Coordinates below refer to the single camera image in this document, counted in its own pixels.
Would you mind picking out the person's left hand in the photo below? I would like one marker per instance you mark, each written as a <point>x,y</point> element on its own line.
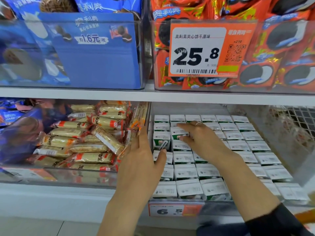
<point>138,172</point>

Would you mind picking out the person's right hand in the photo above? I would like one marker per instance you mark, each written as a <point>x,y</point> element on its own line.
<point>204,142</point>

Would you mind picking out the rows of white juice cartons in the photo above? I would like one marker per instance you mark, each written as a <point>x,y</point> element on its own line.
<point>246,154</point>

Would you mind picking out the person's right forearm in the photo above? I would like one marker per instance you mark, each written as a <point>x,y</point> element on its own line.
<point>261,199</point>

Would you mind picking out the person's left forearm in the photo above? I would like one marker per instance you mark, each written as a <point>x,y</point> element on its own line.
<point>118,221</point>

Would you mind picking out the person's blue jeans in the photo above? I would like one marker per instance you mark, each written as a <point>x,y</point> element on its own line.
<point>221,229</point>

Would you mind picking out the small orange price tag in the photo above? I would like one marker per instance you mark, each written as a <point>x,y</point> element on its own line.
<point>174,210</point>

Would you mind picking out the clear plastic display bin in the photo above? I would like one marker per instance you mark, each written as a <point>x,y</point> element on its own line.
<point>83,177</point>
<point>231,206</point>

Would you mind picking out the pile of yellow wafer bars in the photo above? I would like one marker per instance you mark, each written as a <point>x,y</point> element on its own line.
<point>88,140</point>

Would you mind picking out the large white orange price tag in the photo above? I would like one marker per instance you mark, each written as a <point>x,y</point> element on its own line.
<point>197,49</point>

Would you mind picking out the faded orange price tag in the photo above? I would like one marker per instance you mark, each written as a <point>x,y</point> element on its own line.
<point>29,173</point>

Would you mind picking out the blue cardboard display box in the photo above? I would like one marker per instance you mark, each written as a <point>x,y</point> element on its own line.
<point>103,61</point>

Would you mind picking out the stack of red cookie packets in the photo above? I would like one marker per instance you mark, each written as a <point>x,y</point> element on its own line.
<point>290,51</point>

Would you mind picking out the yellow orange snack packet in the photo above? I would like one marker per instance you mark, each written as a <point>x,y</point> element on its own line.
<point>307,216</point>

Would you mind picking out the pile of blue snack packets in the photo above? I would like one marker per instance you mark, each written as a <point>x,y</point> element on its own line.
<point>14,130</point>

